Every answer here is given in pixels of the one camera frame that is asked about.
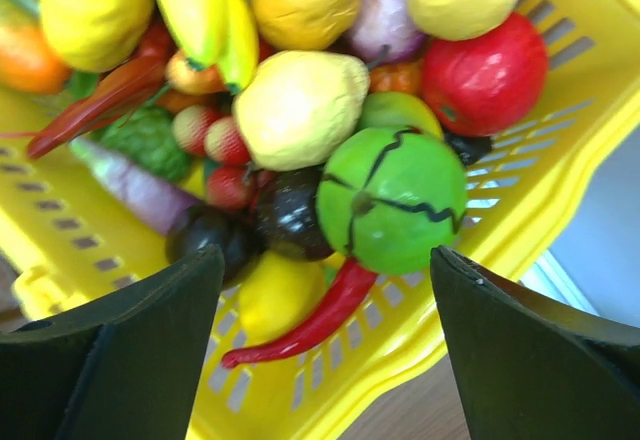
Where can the yellow banana bunch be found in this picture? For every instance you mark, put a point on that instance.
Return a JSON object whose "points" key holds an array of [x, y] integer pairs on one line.
{"points": [[218, 45]]}

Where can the dark purple plum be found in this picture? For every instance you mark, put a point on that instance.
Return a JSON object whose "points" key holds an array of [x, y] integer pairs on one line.
{"points": [[286, 215]]}

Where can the yellow plastic basket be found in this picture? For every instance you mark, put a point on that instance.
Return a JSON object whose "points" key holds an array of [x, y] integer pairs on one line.
{"points": [[71, 242]]}

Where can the green striped melon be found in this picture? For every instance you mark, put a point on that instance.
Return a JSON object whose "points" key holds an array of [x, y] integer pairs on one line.
{"points": [[389, 195]]}

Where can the red apple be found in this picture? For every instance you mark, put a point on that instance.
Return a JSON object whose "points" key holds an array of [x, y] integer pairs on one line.
{"points": [[482, 86]]}

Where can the yellow mango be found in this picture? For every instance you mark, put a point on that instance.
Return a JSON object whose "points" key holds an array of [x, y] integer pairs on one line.
{"points": [[304, 24]]}

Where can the yellow pear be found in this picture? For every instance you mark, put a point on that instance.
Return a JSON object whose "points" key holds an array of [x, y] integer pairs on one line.
{"points": [[300, 106]]}

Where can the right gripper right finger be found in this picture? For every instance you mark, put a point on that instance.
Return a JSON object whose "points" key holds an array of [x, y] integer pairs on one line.
{"points": [[529, 367]]}

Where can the red chili pepper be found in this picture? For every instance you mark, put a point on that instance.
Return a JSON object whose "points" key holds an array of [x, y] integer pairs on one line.
{"points": [[350, 287]]}

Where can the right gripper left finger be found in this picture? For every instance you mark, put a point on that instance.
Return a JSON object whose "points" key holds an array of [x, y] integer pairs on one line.
{"points": [[124, 366]]}

